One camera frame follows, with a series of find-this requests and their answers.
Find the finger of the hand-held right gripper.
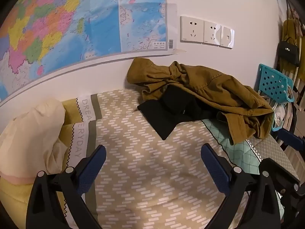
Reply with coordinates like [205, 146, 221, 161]
[278, 129, 305, 152]
[259, 157, 301, 192]

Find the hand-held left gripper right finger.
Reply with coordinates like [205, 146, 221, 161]
[201, 144, 283, 229]

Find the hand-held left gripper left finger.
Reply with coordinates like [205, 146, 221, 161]
[26, 145, 107, 229]

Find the olive green jacket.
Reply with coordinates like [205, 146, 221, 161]
[127, 58, 274, 145]

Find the clothes rack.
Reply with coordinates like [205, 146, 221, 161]
[285, 0, 305, 111]

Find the patchwork patterned bed sheet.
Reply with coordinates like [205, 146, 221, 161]
[0, 88, 301, 229]

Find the blue perforated plastic basket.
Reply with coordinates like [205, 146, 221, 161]
[257, 64, 295, 105]

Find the cream pillow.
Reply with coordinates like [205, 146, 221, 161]
[0, 98, 68, 179]

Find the black garment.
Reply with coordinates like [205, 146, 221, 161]
[137, 85, 218, 141]

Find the pink pillow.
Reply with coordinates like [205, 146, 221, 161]
[0, 170, 39, 185]

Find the black handbag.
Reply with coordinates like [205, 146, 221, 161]
[276, 37, 300, 66]

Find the colourful wall map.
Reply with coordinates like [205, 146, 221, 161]
[0, 0, 186, 103]

